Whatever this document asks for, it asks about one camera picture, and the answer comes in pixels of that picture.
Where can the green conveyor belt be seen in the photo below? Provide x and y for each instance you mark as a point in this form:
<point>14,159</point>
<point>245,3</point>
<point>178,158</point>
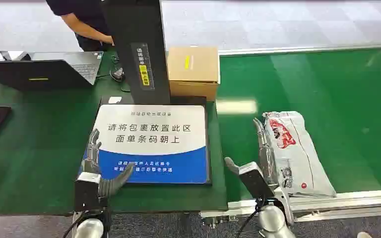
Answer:
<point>341,115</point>

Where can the black and yellow column label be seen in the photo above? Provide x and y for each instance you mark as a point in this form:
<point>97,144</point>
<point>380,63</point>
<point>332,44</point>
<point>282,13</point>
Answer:
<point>143,65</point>

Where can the brown cardboard box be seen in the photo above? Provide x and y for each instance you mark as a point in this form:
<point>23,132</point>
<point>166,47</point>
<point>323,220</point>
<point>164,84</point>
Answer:
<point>193,70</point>

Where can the black scanner column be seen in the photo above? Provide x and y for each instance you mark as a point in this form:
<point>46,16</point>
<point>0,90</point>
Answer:
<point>134,29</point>

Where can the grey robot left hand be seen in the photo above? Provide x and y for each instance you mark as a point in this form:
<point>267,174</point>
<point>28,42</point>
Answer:
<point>90,193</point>

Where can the yellow sticker on box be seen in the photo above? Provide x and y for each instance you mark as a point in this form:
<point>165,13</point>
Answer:
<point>187,62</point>

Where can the white and blue weighing platform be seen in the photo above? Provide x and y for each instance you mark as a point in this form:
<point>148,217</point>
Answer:
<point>157,138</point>

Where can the person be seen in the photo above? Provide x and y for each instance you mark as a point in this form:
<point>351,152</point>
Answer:
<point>85,10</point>

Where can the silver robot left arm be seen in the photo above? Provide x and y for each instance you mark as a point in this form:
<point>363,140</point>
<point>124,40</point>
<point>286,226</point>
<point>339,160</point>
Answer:
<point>88,229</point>

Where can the white plastic parcel bag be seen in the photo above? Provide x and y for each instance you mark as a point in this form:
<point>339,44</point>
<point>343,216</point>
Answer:
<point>295,154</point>

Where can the green table mat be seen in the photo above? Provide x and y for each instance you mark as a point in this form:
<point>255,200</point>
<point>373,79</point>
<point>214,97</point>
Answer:
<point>39,157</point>

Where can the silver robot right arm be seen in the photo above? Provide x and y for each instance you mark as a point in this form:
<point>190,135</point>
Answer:
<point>272,218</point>

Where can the aluminium conveyor frame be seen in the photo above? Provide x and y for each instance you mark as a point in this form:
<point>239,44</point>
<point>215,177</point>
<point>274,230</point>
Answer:
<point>358,203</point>

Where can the black laptop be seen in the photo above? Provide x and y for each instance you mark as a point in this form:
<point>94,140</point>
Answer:
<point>39,74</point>

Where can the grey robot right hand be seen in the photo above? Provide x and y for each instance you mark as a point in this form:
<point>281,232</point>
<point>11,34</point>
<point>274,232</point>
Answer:
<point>254,180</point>

